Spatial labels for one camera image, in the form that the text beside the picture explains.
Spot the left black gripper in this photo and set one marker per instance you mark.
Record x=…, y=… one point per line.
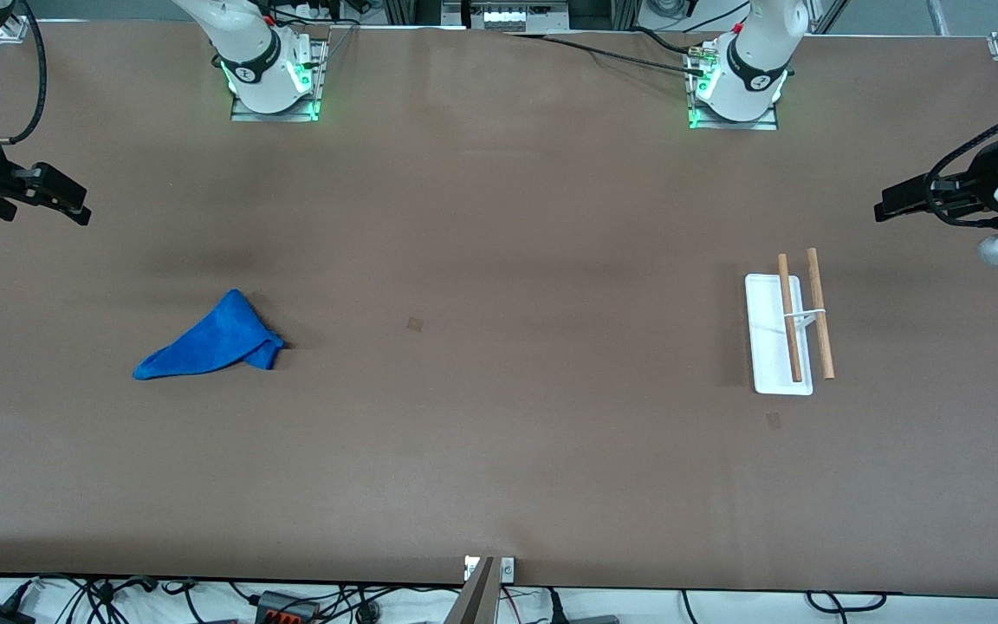
x=981, y=174

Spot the blue microfibre towel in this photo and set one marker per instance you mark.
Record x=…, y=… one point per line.
x=209, y=342

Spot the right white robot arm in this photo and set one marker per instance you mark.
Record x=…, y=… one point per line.
x=256, y=52

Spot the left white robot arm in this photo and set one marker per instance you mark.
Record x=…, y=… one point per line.
x=750, y=61

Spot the white rack with wooden bars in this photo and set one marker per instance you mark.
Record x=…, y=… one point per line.
x=778, y=368

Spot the white power strip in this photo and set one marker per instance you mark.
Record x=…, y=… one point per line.
x=508, y=16

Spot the black orange connector box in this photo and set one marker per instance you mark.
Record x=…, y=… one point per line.
x=287, y=609

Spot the round black plug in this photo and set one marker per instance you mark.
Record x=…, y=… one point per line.
x=367, y=614

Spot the aluminium frame post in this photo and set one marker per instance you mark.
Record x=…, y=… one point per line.
x=936, y=16
x=625, y=13
x=399, y=10
x=828, y=13

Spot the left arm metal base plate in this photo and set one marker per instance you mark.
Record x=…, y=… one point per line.
x=737, y=125

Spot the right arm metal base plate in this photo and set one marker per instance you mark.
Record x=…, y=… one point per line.
x=274, y=116

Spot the small metal mount bracket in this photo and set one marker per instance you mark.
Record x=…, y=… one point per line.
x=508, y=569

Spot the grey camera mount pole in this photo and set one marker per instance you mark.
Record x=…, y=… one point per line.
x=475, y=602

